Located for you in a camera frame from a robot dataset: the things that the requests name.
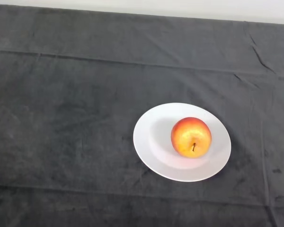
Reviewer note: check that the white round plate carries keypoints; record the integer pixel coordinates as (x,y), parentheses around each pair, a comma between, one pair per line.
(156,142)

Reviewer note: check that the red yellow apple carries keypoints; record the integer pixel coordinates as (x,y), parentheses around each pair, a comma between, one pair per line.
(191,137)

